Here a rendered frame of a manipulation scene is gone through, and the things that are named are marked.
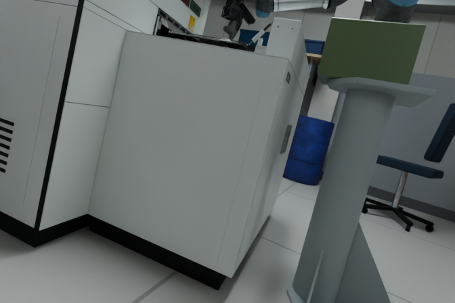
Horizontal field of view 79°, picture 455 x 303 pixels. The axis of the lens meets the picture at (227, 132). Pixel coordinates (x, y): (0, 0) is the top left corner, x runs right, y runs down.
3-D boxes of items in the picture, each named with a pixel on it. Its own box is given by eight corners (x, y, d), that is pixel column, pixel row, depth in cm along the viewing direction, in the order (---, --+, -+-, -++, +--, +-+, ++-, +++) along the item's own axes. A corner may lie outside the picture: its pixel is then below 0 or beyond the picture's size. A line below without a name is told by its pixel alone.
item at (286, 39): (263, 57, 93) (273, 16, 92) (283, 84, 146) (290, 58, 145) (290, 62, 91) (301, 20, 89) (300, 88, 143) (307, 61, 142)
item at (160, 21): (152, 36, 119) (156, 15, 119) (194, 61, 161) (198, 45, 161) (155, 37, 119) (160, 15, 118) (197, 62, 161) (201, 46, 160)
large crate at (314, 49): (323, 63, 344) (327, 49, 343) (320, 55, 315) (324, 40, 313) (289, 58, 362) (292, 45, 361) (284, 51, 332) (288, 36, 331)
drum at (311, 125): (319, 182, 354) (336, 124, 348) (315, 189, 307) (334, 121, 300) (282, 170, 375) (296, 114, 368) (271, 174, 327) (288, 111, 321)
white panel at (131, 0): (77, 6, 86) (103, -127, 82) (191, 65, 163) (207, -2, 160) (84, 7, 85) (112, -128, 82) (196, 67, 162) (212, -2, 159)
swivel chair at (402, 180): (428, 224, 271) (463, 113, 262) (445, 245, 214) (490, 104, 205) (356, 200, 299) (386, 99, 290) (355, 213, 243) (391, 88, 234)
